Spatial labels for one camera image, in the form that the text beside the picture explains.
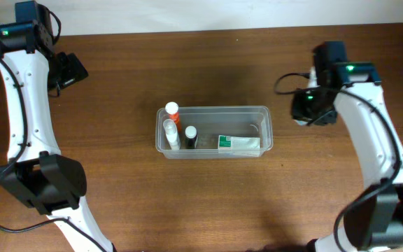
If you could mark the white spray bottle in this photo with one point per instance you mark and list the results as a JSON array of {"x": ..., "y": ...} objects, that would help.
[{"x": 171, "y": 132}]

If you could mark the orange tablet tube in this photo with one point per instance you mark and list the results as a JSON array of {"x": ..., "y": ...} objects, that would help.
[{"x": 172, "y": 110}]

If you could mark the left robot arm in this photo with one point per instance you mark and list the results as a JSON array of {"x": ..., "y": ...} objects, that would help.
[{"x": 36, "y": 173}]

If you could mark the clear plastic container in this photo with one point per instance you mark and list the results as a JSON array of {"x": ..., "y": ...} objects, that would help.
[{"x": 212, "y": 121}]

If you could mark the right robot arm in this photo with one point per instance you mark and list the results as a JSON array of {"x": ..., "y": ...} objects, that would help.
[{"x": 352, "y": 90}]

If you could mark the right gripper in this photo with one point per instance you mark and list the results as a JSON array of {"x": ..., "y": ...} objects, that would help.
[{"x": 298, "y": 113}]

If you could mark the dark bottle white cap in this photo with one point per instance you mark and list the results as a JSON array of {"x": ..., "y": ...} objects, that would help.
[{"x": 191, "y": 137}]

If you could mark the white green medicine box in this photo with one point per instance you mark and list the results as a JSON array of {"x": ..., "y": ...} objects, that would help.
[{"x": 239, "y": 146}]

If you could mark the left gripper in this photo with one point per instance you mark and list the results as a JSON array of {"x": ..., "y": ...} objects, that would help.
[{"x": 76, "y": 70}]

